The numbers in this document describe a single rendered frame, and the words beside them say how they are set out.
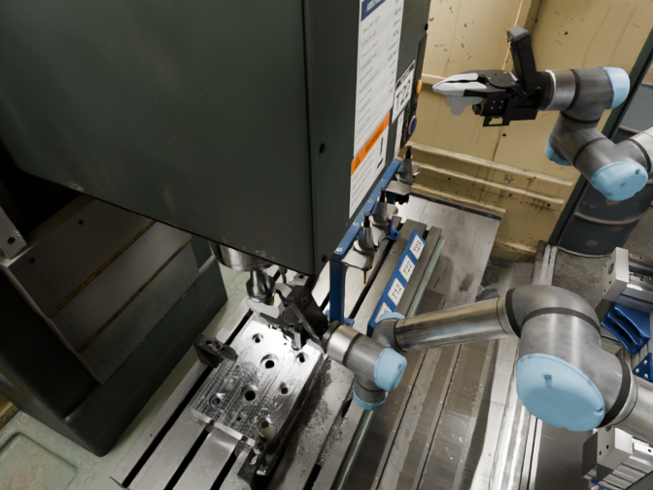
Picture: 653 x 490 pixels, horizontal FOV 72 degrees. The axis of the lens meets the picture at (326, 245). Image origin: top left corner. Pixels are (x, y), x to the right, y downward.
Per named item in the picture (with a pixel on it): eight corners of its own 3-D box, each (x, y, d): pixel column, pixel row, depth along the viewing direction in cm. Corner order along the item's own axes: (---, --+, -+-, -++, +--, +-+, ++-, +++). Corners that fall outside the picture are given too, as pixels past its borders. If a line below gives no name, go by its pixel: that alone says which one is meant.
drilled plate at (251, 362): (323, 359, 126) (323, 349, 122) (271, 456, 108) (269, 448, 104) (254, 330, 133) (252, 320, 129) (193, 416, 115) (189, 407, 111)
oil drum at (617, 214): (617, 204, 315) (688, 86, 252) (634, 266, 274) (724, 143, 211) (527, 191, 326) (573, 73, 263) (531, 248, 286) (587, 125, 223)
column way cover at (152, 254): (206, 273, 154) (166, 145, 117) (103, 390, 124) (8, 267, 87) (194, 268, 156) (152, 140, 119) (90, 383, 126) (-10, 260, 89)
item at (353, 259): (373, 259, 116) (373, 257, 116) (365, 272, 113) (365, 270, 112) (348, 250, 118) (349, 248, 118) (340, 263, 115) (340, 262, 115)
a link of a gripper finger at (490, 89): (464, 101, 81) (512, 98, 81) (466, 92, 79) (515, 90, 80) (458, 88, 84) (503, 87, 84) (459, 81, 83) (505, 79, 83)
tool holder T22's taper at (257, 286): (262, 273, 99) (258, 252, 94) (274, 284, 97) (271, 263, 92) (246, 284, 97) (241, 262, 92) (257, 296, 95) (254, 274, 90)
